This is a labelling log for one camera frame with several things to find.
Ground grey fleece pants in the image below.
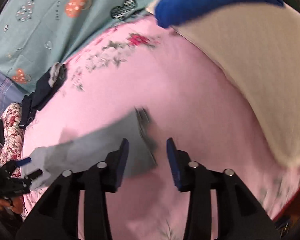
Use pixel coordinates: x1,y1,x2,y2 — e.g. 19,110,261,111
21,108,157,191

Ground person left hand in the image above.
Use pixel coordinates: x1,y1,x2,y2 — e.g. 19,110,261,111
0,197,24,214

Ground red rose floral bolster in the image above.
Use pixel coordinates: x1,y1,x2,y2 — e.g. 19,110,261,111
0,103,24,166

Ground folded dark navy pants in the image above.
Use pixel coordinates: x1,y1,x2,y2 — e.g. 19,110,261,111
19,93,37,130

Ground blue plaid pillow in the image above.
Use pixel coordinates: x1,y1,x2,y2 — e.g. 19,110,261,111
0,72,26,116

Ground folded navy pants grey cuff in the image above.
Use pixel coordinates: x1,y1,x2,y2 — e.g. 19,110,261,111
31,62,68,111

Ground teal heart print quilt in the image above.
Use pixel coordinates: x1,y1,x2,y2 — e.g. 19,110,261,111
0,0,153,93

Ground pink floral bed sheet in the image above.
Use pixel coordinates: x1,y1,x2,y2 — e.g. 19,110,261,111
23,16,300,239

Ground cream quilted pillow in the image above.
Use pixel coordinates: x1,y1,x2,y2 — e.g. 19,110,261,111
147,3,300,171

